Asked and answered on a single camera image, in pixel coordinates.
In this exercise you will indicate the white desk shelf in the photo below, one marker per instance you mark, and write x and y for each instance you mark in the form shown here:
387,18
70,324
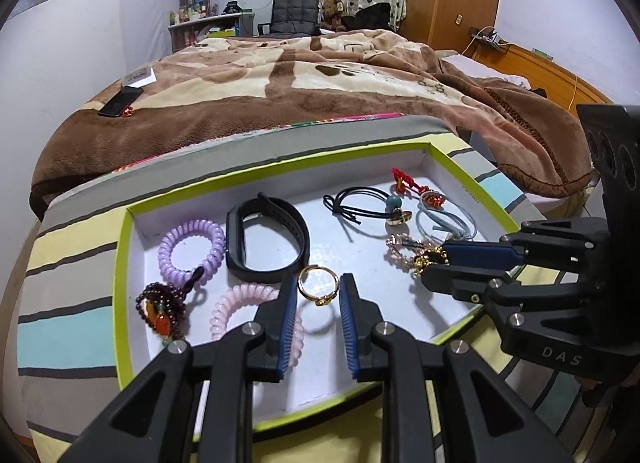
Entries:
200,35

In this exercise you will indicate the white tray with green rim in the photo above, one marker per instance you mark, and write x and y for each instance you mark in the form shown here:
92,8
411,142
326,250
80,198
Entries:
200,215

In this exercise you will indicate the black chair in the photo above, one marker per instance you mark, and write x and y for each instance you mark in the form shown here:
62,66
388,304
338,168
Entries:
292,15

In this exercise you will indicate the power strip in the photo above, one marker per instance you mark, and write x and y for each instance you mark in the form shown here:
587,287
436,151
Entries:
487,37

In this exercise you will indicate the striped fleece blanket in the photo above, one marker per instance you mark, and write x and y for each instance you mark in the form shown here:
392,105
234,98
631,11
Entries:
65,323

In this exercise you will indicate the black smartphone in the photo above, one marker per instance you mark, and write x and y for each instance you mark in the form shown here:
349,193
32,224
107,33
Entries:
120,102

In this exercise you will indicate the brown patterned blanket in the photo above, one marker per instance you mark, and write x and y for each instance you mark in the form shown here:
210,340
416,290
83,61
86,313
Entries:
300,93

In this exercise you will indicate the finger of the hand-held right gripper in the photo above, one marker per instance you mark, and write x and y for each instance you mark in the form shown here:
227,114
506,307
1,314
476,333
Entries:
460,280
480,253

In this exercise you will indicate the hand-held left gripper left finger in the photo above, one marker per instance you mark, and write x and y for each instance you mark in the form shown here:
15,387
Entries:
289,333

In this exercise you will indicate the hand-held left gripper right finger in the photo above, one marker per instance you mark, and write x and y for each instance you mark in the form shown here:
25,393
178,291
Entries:
348,338

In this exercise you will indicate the black wristband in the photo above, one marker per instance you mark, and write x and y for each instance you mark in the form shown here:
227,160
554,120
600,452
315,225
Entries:
235,238

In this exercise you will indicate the red phone charm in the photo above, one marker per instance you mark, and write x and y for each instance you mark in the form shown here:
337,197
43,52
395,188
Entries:
129,112

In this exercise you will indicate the small white box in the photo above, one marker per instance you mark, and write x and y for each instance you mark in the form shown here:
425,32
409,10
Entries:
139,78

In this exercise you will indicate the black clothing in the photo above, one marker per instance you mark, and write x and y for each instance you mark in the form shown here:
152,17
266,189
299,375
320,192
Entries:
370,18

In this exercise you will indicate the row of bottles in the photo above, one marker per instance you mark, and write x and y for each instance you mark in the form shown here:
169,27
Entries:
192,10

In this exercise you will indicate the wooden bed frame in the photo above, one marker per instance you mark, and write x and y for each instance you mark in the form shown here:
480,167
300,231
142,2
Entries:
540,68

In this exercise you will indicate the pale pink bed sheet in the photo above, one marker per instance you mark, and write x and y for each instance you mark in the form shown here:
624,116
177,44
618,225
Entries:
480,68

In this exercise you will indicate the brown teddy bear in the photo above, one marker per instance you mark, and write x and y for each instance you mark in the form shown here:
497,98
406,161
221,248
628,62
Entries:
332,13

